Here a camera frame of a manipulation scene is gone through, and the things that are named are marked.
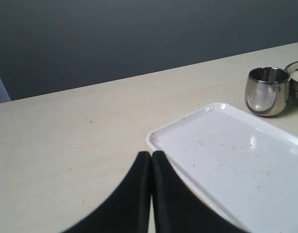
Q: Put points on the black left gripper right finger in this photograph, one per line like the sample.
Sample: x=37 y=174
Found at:
x=177 y=209

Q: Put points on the glass bowl of rice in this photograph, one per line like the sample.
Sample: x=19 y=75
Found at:
x=292 y=69

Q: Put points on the small steel cup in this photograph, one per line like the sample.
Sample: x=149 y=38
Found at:
x=267 y=91

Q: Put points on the white plastic tray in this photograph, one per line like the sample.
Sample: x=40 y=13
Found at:
x=241 y=166

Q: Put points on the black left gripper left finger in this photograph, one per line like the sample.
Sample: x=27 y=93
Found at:
x=127 y=209

